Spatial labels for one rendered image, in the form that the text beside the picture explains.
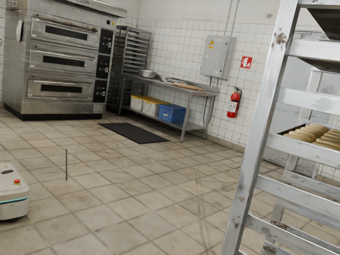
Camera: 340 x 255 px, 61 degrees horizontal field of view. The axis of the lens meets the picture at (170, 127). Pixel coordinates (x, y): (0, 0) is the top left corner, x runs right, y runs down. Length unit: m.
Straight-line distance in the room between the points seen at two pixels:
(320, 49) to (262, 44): 4.40
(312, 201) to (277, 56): 0.28
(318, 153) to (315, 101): 0.09
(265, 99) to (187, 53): 5.29
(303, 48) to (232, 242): 0.41
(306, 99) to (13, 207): 2.03
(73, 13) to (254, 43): 2.92
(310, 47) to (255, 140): 0.19
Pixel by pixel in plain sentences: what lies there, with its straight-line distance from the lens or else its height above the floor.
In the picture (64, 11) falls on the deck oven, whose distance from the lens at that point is 5.03.
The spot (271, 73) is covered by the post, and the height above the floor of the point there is 1.27.
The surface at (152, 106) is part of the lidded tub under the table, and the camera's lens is 5.49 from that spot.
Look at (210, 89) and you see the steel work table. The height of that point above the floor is 0.92.
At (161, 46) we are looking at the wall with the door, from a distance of 6.36.
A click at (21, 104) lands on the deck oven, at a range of 4.92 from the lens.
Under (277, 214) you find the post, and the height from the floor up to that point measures 0.81.
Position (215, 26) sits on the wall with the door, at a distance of 5.53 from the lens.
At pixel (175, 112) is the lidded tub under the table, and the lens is 5.19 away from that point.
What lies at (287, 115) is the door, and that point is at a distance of 4.73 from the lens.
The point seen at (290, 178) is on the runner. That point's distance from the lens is 1.05.
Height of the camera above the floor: 1.25
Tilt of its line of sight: 12 degrees down
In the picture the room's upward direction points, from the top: 10 degrees clockwise
